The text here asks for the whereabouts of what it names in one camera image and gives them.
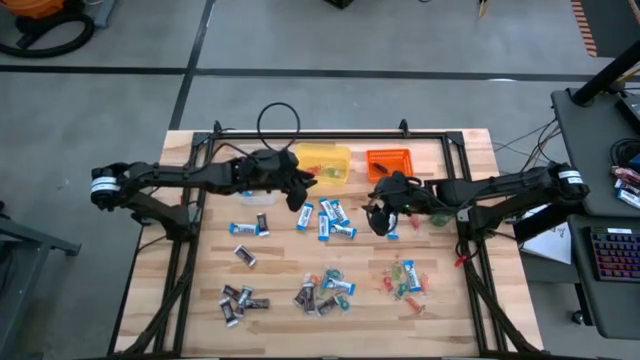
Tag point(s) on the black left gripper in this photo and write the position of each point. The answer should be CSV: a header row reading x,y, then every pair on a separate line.
x,y
265,170

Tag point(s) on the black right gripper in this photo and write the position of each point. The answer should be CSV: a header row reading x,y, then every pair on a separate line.
x,y
402,195

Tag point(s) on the teal gummy candy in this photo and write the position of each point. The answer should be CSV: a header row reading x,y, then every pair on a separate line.
x,y
342,301
401,290
332,274

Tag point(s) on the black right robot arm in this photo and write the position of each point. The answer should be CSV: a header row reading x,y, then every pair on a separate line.
x,y
500,190

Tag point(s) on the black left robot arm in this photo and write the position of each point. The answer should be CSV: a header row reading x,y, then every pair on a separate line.
x,y
175,175

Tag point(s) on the pink wrapped candy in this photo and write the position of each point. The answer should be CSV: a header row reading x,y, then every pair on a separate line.
x,y
625,175

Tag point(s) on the yellow plastic bin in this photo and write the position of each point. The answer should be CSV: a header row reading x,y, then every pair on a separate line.
x,y
325,155

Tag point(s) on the green soda can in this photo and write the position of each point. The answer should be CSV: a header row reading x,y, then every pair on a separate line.
x,y
440,219

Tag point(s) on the orange plastic basket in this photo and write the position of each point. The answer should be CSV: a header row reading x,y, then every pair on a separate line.
x,y
397,160

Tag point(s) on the red clip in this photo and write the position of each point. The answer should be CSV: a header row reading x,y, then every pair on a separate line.
x,y
460,260

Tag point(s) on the white paper sheet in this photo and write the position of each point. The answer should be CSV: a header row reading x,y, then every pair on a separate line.
x,y
552,245

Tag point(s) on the backlit black keyboard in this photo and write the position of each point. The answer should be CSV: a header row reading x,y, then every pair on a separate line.
x,y
615,255

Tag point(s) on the grey keyboard desk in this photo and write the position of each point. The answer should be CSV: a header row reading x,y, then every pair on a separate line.
x,y
605,305

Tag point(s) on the grey metal table leg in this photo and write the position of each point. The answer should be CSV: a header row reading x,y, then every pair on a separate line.
x,y
103,10

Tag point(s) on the black slanted beam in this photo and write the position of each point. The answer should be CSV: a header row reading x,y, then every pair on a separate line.
x,y
607,75

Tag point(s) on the grey metal table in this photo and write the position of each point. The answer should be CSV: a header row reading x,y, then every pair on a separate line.
x,y
25,242

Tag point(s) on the black mat orange striped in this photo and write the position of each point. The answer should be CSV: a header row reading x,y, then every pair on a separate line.
x,y
612,25

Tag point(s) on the orange shop vacuum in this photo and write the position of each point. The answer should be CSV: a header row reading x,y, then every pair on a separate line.
x,y
30,6

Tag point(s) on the black aluminium table frame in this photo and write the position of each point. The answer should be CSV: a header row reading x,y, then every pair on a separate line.
x,y
350,135

